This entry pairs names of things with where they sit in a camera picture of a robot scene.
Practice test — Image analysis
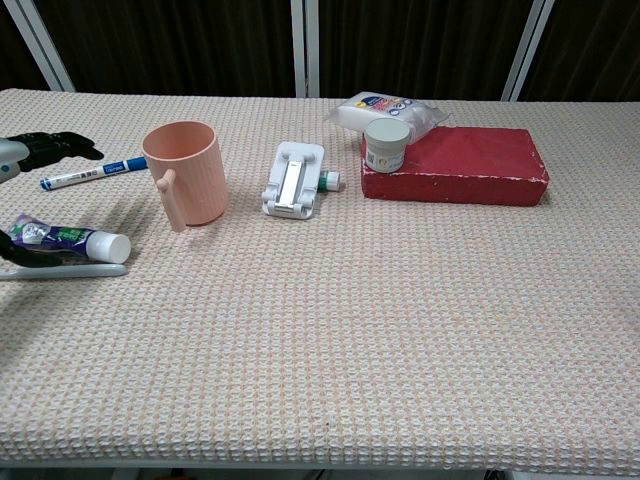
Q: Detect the beige waffle table cloth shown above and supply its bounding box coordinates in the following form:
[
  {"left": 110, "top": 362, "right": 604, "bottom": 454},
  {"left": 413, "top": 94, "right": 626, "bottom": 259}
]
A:
[{"left": 0, "top": 88, "right": 640, "bottom": 472}]

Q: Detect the blue and white marker pen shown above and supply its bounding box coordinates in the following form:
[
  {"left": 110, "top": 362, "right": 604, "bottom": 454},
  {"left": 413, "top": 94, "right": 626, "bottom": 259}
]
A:
[{"left": 39, "top": 155, "right": 150, "bottom": 192}]

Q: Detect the grey toothbrush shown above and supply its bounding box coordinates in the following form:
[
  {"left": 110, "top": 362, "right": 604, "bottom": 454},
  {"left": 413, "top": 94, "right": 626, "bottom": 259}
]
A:
[{"left": 0, "top": 263, "right": 129, "bottom": 281}]

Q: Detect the small white cream jar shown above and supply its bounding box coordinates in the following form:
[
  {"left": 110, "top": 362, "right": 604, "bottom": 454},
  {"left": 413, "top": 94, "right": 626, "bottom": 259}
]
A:
[{"left": 363, "top": 118, "right": 412, "bottom": 175}]

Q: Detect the small green and white tube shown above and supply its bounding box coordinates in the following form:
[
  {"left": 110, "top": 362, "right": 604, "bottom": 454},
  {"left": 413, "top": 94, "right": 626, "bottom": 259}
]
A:
[{"left": 317, "top": 169, "right": 345, "bottom": 194}]

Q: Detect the white folding phone stand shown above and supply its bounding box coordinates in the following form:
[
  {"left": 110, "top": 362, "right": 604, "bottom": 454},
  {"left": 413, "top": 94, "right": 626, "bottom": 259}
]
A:
[{"left": 260, "top": 140, "right": 326, "bottom": 220}]

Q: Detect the dark brown curtain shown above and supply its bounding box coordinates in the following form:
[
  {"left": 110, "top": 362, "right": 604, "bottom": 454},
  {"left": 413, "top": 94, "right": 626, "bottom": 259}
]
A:
[{"left": 0, "top": 0, "right": 640, "bottom": 103}]

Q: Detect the white slanted frame post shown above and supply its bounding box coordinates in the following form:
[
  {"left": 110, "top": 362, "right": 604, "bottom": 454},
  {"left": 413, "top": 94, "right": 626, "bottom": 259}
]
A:
[
  {"left": 501, "top": 0, "right": 556, "bottom": 101},
  {"left": 0, "top": 0, "right": 76, "bottom": 93}
]

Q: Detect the red brick block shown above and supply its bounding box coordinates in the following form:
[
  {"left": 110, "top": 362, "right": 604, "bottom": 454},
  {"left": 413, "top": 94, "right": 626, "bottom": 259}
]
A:
[{"left": 360, "top": 125, "right": 550, "bottom": 207}]

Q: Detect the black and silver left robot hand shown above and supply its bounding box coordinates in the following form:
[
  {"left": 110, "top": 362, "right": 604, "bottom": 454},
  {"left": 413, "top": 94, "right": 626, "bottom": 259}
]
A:
[{"left": 0, "top": 130, "right": 105, "bottom": 268}]

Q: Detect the white upright frame post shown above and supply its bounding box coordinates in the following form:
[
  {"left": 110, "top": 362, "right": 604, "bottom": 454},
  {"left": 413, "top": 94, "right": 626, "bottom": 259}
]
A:
[
  {"left": 305, "top": 0, "right": 321, "bottom": 99},
  {"left": 291, "top": 0, "right": 307, "bottom": 99}
]

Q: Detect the purple toothpaste tube white cap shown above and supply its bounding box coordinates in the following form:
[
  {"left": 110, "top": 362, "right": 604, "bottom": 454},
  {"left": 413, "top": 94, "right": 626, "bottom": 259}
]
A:
[{"left": 2, "top": 213, "right": 132, "bottom": 265}]

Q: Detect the clear packet of white pads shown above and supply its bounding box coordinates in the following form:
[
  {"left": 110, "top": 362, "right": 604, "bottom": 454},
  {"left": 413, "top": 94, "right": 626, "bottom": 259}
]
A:
[{"left": 323, "top": 91, "right": 451, "bottom": 146}]

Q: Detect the pink ribbed plastic cup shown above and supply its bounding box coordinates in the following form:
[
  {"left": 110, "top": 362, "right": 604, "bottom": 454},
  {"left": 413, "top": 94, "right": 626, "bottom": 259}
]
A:
[{"left": 141, "top": 119, "right": 230, "bottom": 232}]

